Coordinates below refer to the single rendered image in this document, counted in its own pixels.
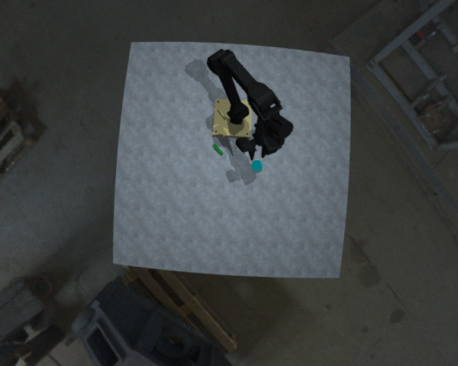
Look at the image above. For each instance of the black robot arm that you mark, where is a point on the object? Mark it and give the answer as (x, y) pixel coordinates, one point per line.
(224, 64)

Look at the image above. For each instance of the teal circle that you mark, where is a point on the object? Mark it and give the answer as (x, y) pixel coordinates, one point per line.
(257, 165)

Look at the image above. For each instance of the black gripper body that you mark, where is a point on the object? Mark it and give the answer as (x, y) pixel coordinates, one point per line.
(246, 145)

